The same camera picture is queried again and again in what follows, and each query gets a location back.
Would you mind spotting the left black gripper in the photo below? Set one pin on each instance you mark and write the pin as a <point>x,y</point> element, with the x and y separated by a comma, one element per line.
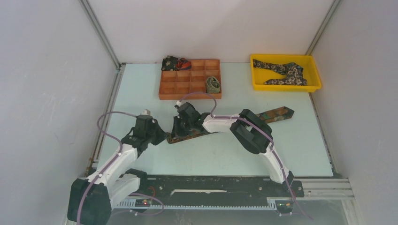
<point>162,135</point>

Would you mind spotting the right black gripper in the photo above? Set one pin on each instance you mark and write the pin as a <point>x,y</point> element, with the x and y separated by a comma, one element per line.
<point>176,130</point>

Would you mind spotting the green orange patterned tie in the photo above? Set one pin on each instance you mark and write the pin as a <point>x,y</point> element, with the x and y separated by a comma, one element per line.
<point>278,114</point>

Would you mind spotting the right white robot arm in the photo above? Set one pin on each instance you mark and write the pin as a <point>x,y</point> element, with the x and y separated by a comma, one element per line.
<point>253,133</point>

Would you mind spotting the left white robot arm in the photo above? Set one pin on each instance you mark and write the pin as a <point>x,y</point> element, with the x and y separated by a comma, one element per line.
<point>93,199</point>

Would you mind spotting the orange compartment tray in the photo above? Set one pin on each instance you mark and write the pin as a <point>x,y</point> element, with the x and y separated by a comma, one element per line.
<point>174,85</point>

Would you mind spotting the rolled olive green tie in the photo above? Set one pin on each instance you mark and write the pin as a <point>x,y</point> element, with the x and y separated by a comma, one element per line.
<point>213,86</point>

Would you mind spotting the rolled red black tie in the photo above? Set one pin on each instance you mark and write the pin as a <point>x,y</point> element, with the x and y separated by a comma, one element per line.
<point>183,64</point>

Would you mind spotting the rolled black floral tie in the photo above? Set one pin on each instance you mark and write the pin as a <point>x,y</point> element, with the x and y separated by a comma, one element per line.
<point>169,63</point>

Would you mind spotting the yellow plastic bin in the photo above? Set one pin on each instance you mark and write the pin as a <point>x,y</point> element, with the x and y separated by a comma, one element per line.
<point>272,72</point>

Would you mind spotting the dark floral tie in bin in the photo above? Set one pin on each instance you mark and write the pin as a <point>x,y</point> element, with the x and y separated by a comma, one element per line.
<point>293,73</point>

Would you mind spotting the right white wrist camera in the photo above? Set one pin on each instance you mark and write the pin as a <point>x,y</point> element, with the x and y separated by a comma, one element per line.
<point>178,104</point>

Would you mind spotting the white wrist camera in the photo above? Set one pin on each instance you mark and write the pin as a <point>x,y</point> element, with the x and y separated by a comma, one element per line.
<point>146,112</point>
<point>178,104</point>

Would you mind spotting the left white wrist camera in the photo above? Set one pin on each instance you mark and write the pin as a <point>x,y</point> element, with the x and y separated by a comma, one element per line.
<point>146,112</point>

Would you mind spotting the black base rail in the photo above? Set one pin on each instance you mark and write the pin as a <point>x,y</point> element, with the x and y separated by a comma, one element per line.
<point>211,192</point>

